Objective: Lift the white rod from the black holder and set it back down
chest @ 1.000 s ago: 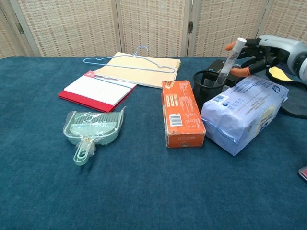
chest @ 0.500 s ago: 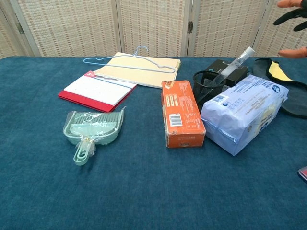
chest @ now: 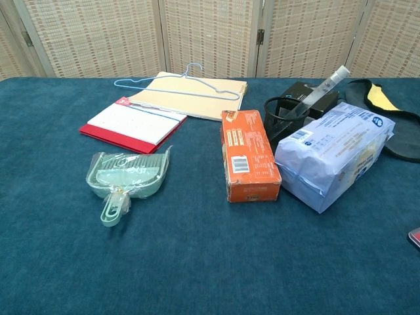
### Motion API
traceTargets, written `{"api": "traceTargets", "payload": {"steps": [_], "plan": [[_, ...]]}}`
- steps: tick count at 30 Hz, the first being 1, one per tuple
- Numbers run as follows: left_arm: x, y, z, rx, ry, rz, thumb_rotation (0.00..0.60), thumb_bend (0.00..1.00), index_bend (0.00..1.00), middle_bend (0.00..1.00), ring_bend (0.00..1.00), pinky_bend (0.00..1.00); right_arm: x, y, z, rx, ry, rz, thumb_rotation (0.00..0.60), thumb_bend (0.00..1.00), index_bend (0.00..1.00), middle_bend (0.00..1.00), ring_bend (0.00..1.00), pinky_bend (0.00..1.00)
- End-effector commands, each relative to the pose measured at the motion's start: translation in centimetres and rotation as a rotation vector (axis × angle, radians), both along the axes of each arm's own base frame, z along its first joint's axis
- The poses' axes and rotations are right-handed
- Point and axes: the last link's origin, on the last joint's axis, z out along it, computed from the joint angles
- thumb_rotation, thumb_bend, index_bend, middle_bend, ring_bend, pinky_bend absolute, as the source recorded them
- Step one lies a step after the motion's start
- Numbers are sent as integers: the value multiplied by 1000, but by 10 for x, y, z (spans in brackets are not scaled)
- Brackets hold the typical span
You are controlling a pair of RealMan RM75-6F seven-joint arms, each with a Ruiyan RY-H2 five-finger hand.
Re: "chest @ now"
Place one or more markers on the metal screen hinge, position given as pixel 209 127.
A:
pixel 27 38
pixel 260 36

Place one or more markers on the teal tablecloth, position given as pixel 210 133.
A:
pixel 197 262

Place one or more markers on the pale blue plastic package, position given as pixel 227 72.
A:
pixel 334 154

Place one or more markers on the beige manila folder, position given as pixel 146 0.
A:
pixel 197 103

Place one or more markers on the green dustpan set in wrap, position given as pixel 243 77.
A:
pixel 131 177

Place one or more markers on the woven folding screen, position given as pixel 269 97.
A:
pixel 210 33

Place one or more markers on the red white notepad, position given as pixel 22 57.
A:
pixel 131 124

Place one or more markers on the transparent test tube white cap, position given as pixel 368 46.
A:
pixel 320 89

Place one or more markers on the black mesh pen holder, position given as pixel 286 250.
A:
pixel 279 131

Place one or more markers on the orange cardboard box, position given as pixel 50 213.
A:
pixel 249 154

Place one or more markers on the black and yellow eye mask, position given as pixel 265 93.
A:
pixel 403 131

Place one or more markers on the black cardboard box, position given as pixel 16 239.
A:
pixel 298 90

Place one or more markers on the red and black flat device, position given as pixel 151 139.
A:
pixel 416 238

